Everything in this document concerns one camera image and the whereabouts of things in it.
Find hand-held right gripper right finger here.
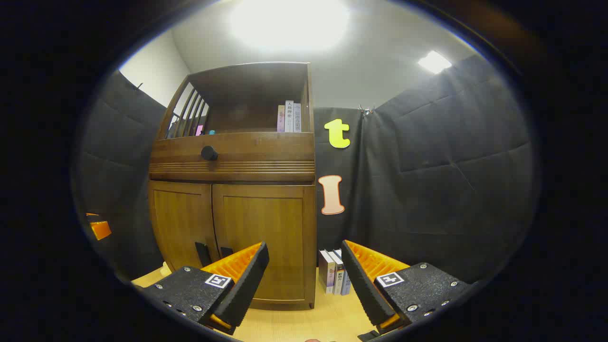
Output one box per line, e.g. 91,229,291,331
341,239,475,335

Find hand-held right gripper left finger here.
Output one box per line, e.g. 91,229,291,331
134,241,270,336

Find wooden cabinet door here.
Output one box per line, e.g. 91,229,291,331
212,184,316,304
149,180,219,271

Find wooden double-door shoe cabinet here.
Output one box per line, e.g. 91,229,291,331
148,62,317,310

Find blue grey spine book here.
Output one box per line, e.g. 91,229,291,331
335,249,352,296

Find black white spine book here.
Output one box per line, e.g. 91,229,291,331
328,250,344,295

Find white purple spine book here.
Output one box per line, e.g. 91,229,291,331
319,250,336,294

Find black backdrop cloth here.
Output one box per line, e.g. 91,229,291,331
74,53,540,285

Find small ceiling light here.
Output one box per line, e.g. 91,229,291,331
418,50,453,74

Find large ceiling light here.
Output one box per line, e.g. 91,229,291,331
229,0,351,52

